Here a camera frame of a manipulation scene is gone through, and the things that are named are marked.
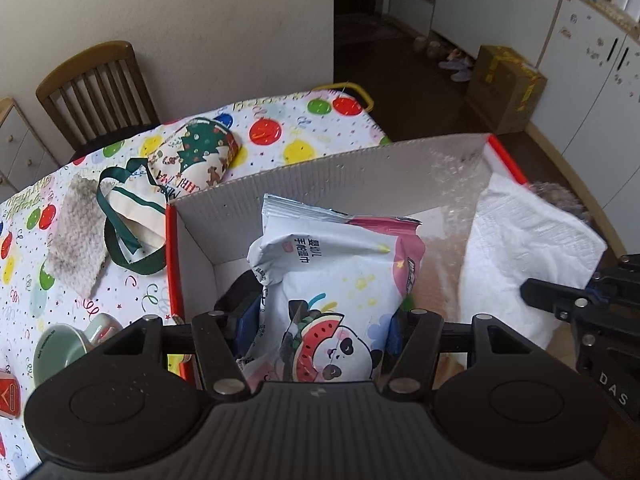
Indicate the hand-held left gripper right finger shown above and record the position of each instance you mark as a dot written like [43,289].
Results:
[395,332]

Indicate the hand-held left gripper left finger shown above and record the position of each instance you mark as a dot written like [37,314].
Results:
[247,320]

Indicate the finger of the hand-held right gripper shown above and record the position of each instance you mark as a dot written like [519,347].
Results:
[555,297]

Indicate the white tissue pack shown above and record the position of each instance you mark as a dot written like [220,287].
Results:
[525,245]

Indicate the pink white snack packet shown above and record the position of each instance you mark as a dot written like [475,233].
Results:
[330,280]

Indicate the red cardboard box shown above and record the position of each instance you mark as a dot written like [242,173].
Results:
[350,175]

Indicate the grey fuzzy object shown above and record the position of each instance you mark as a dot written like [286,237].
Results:
[560,197]

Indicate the christmas print tote bag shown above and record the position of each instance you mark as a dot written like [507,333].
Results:
[195,155]

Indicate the green ceramic cup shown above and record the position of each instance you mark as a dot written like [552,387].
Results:
[65,355]

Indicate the grey fluffy towel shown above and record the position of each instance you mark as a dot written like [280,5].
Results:
[75,235]

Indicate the balloon print tablecloth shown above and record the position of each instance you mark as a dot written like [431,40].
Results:
[280,130]

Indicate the brown cardboard box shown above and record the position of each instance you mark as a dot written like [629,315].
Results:
[505,85]

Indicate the light shoe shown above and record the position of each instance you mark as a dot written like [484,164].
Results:
[457,62]
[462,75]

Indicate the small red pack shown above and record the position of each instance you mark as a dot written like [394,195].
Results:
[10,392]

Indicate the wooden chair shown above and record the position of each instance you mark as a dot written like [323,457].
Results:
[100,85]

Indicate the wooden top side cabinet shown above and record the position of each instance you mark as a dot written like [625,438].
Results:
[20,150]

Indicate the white wall cabinet unit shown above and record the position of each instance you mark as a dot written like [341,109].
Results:
[580,60]

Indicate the yellow tube frame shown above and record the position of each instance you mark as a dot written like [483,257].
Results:
[362,92]

